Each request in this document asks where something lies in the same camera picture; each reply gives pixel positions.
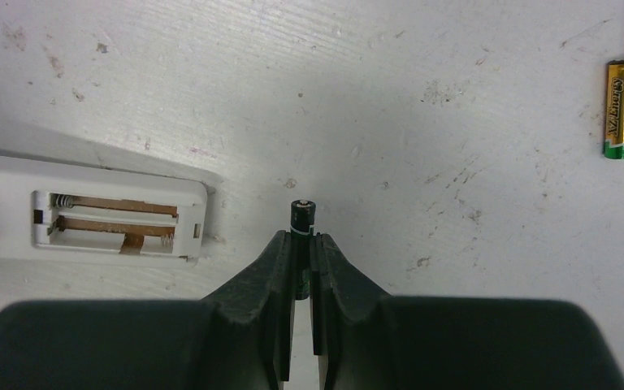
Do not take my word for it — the black AAA battery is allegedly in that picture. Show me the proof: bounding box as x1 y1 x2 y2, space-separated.
290 199 316 301

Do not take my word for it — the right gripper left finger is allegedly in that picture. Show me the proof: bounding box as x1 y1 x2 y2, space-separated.
0 231 296 389

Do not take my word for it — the gold AAA battery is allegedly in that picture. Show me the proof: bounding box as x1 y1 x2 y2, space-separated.
604 59 624 159

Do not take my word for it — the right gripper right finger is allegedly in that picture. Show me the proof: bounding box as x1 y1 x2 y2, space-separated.
310 234 624 389

